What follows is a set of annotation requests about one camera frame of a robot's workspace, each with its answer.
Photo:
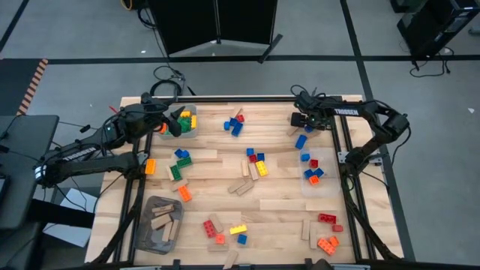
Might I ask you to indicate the black folding partition screen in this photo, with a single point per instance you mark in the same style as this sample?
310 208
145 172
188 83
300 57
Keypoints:
210 26

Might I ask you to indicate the dark grey plastic bin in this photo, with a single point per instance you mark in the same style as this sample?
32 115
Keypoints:
148 240

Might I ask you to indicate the small red toy brick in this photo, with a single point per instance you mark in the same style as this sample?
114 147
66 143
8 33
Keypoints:
253 158
240 118
314 163
338 228

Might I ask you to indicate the clear plastic bin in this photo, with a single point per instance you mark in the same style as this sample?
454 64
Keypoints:
326 189

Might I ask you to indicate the long red toy brick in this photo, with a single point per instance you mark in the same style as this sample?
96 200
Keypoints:
209 228
327 218

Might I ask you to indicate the black equipment case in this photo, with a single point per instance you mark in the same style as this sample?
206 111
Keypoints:
435 26

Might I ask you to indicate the black mat with striped edge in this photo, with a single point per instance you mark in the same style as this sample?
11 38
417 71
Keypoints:
15 86

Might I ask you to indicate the long green toy brick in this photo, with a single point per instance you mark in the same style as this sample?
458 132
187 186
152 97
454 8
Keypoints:
186 128
175 172
184 162
184 120

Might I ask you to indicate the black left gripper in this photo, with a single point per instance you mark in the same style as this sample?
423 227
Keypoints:
142 120

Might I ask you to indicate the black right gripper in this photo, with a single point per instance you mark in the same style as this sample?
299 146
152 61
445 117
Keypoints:
320 110

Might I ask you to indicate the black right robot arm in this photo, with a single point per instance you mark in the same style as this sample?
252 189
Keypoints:
360 112

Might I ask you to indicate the white sheet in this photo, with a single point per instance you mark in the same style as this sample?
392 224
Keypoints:
75 202

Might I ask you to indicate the black side cart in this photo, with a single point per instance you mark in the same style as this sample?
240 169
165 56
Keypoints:
18 195

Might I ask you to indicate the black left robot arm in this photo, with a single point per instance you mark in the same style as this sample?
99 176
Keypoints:
82 155

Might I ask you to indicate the amber yellow toy brick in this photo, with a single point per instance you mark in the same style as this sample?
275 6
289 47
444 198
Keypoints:
150 166

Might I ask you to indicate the long orange toy brick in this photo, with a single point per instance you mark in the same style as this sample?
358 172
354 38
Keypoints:
163 128
326 246
185 194

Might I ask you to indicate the white plastic bin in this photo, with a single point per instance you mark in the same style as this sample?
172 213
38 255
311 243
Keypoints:
193 133

